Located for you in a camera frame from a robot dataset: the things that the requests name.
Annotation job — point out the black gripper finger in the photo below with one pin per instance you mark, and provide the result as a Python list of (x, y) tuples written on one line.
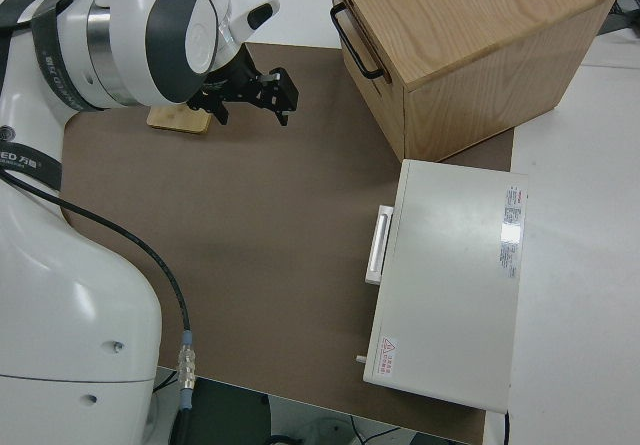
[(217, 109), (285, 95)]

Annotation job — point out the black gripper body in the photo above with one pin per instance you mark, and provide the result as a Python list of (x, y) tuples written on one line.
[(235, 82)]

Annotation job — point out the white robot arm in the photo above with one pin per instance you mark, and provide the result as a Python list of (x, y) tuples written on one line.
[(75, 315)]

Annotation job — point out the wooden mug rack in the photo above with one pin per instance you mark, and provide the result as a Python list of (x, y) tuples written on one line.
[(175, 120)]

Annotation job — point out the brown table mat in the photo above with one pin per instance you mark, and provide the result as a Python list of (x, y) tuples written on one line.
[(260, 225)]

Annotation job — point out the wooden drawer cabinet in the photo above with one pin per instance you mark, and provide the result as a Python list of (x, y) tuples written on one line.
[(475, 40)]

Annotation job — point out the white toaster oven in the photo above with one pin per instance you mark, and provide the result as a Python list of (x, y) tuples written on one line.
[(450, 275)]

